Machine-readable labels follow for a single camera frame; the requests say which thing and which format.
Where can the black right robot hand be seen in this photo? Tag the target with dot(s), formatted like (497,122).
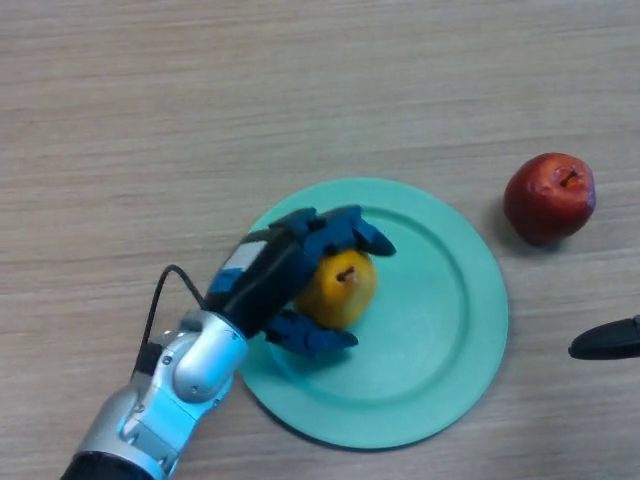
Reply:
(607,340)

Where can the red apple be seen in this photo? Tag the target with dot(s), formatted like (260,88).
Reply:
(549,197)

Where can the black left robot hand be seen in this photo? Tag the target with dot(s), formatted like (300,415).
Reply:
(270,280)

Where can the green round plate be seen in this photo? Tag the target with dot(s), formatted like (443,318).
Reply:
(395,320)

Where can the yellow pear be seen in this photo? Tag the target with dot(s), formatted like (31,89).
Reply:
(342,292)

